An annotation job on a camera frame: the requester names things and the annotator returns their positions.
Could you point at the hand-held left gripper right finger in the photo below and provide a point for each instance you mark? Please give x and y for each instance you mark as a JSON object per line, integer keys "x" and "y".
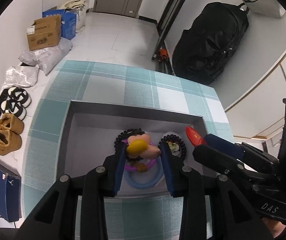
{"x": 169, "y": 172}

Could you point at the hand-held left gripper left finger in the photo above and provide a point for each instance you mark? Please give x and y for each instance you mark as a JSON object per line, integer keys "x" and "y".
{"x": 118, "y": 172}

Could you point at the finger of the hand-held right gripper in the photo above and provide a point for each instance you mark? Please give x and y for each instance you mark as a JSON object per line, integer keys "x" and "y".
{"x": 223, "y": 146}
{"x": 213, "y": 158}

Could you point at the yellow pink toy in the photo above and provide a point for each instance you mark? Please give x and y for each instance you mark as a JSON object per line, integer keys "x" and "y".
{"x": 138, "y": 146}

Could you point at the grey cardboard box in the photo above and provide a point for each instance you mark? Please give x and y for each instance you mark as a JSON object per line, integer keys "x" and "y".
{"x": 95, "y": 130}

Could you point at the person's right forearm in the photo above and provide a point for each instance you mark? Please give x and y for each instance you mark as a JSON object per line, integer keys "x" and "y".
{"x": 275, "y": 230}

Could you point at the small green charm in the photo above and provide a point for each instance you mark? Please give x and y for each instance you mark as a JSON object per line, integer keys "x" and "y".
{"x": 173, "y": 147}

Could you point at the white round badge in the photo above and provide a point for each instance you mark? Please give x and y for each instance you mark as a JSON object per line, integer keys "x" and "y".
{"x": 170, "y": 133}

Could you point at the teal checked tablecloth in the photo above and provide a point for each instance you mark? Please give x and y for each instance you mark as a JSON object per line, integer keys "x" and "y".
{"x": 108, "y": 85}

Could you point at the black backpack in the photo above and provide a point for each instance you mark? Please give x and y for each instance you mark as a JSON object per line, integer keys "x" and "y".
{"x": 208, "y": 42}

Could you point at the orange and black tool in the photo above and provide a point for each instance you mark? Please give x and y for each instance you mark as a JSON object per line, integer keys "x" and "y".
{"x": 163, "y": 53}

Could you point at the tan suede boot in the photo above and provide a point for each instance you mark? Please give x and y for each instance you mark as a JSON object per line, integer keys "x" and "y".
{"x": 6, "y": 142}
{"x": 10, "y": 123}

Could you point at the black and white sneaker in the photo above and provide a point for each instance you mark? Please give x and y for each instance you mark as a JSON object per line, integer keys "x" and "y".
{"x": 13, "y": 108}
{"x": 19, "y": 96}

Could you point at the large grey plastic parcel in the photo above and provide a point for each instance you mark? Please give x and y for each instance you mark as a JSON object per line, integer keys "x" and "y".
{"x": 54, "y": 55}

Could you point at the white plastic parcel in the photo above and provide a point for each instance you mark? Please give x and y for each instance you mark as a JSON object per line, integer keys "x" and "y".
{"x": 20, "y": 77}

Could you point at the small grey plastic parcel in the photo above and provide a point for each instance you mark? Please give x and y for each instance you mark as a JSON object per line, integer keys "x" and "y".
{"x": 28, "y": 57}

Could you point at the blue cardboard box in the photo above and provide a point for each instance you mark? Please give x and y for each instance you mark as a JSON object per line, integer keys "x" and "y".
{"x": 69, "y": 25}

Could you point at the brown cardboard box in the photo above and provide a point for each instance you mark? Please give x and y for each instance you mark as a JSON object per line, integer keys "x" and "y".
{"x": 44, "y": 35}

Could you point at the white sack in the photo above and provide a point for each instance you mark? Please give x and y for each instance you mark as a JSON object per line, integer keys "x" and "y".
{"x": 81, "y": 20}

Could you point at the black door frame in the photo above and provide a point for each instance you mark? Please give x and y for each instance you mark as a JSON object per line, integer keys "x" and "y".
{"x": 173, "y": 5}

